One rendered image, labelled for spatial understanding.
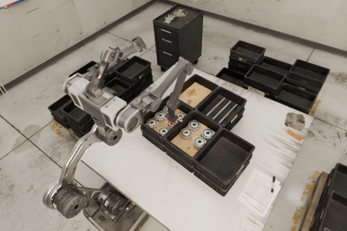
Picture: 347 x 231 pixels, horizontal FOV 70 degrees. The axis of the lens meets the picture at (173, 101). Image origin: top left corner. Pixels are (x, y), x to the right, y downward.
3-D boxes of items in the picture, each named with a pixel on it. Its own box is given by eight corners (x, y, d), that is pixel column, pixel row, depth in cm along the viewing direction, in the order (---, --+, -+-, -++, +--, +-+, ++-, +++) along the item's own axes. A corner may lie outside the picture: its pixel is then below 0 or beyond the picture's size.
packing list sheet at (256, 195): (266, 219, 175) (266, 219, 175) (236, 200, 185) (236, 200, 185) (282, 183, 193) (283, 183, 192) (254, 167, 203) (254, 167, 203)
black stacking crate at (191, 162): (192, 167, 193) (192, 159, 185) (164, 146, 207) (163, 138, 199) (221, 135, 213) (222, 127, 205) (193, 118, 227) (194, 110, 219)
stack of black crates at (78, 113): (89, 146, 291) (77, 121, 259) (73, 134, 304) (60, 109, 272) (114, 124, 313) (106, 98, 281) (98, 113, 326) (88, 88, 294)
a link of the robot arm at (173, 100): (178, 61, 172) (191, 68, 169) (182, 58, 176) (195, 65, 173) (163, 105, 200) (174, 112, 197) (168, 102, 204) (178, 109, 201)
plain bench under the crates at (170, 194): (225, 299, 200) (238, 284, 150) (93, 187, 270) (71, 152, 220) (292, 157, 287) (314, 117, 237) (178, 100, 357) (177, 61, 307)
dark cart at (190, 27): (180, 81, 386) (179, 29, 322) (157, 71, 406) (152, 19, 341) (201, 62, 419) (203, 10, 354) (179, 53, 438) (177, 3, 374)
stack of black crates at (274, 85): (276, 101, 330) (286, 75, 297) (267, 115, 313) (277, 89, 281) (248, 89, 347) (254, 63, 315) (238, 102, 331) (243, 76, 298)
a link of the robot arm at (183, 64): (182, 50, 166) (194, 58, 163) (182, 61, 179) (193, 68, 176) (139, 100, 154) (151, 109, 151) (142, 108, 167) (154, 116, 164)
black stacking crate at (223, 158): (225, 192, 179) (226, 184, 171) (192, 167, 193) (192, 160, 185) (252, 154, 199) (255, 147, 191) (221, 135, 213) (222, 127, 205)
